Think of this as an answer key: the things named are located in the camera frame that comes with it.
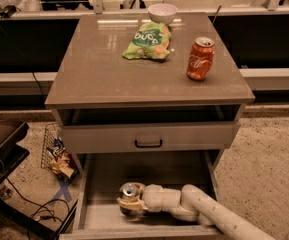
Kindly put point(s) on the black power adapter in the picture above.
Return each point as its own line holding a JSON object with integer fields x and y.
{"x": 8, "y": 11}

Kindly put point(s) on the grey drawer cabinet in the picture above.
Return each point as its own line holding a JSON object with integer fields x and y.
{"x": 96, "y": 86}

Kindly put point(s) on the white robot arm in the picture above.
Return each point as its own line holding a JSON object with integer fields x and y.
{"x": 187, "y": 204}

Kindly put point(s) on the wire basket with snack bags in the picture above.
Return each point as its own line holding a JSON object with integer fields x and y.
{"x": 55, "y": 157}

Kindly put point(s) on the silver redbull can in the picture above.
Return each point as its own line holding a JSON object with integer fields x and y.
{"x": 130, "y": 198}

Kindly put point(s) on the white bowl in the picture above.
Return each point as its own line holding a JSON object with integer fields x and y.
{"x": 162, "y": 13}

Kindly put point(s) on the green chip bag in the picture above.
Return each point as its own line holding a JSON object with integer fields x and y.
{"x": 150, "y": 41}

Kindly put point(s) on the orange soda can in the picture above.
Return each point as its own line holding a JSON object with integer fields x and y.
{"x": 200, "y": 58}

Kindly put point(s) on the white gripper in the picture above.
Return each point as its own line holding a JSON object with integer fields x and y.
{"x": 153, "y": 196}

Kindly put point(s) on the upper drawer with black handle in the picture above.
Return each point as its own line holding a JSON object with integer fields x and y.
{"x": 148, "y": 137}

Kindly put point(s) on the open lower drawer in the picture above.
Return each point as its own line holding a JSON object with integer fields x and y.
{"x": 98, "y": 215}

